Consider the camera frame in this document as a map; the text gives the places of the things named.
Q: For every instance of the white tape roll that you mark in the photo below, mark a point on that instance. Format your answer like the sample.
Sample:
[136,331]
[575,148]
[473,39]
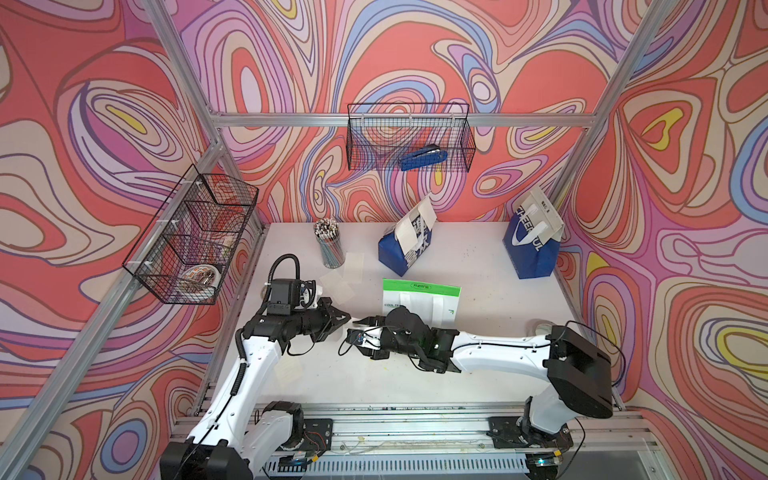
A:
[539,327]

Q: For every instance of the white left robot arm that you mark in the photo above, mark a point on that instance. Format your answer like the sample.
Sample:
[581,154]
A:
[228,442]

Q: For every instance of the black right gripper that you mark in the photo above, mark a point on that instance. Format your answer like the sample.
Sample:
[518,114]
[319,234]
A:
[378,321]

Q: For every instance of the blue stapler in basket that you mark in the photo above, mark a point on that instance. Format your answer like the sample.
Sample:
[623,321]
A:
[426,156]

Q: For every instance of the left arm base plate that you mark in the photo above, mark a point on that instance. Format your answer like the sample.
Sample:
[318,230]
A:
[316,437]

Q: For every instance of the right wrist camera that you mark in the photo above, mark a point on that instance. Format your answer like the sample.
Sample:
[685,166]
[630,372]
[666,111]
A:
[365,338]

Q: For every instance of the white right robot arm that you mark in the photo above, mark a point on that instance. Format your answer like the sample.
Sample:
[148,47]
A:
[577,372]

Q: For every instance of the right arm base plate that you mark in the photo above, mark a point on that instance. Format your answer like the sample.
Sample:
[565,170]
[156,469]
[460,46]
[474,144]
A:
[509,432]

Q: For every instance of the black wire basket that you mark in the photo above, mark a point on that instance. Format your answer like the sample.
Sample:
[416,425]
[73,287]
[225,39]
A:
[379,134]
[201,221]

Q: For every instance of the black wire basket back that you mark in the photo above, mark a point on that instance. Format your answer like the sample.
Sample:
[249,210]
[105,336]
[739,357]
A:
[379,134]

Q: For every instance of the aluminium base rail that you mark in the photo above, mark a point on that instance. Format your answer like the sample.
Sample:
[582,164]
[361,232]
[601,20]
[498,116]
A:
[443,441]

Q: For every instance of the blue white paper bag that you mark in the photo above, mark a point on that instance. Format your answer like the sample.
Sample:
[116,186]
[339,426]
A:
[407,240]

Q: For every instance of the clear cup of pencils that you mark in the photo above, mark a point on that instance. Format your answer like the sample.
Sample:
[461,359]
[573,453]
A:
[327,234]

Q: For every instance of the black wire basket left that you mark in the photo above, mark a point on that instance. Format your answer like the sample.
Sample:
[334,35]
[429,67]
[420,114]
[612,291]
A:
[201,221]

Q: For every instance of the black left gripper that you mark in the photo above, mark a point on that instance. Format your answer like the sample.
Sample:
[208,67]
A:
[328,322]

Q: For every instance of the green white paper bag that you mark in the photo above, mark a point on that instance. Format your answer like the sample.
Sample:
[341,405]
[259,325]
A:
[435,304]

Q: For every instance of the dark blue paper bag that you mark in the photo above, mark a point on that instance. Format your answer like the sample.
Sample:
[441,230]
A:
[533,236]

